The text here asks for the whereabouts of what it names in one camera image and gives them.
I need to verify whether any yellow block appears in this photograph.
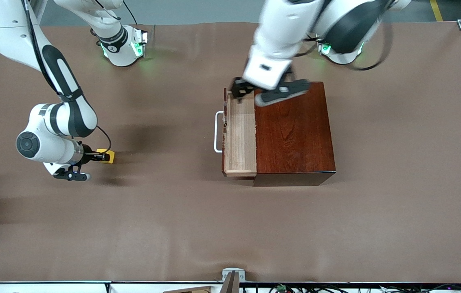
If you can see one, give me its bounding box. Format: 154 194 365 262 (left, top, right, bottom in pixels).
96 149 115 164

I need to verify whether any wooden drawer with white handle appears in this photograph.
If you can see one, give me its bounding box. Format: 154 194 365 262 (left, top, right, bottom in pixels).
214 87 258 177

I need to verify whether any dark red wooden cabinet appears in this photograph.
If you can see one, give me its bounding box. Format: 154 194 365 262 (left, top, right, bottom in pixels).
253 82 336 187

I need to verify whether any brown table cover sheet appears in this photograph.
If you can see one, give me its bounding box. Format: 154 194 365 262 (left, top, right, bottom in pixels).
0 22 461 283

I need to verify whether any tan board piece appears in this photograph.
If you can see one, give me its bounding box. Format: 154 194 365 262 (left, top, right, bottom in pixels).
163 286 215 293

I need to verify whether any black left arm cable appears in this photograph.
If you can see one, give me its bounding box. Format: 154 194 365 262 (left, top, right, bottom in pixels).
351 22 395 72

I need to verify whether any thin black base cable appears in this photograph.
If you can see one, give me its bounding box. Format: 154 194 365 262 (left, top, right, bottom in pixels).
123 0 140 26

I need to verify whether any grey metal camera bracket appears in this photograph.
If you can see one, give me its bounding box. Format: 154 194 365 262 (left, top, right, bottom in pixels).
220 267 246 293

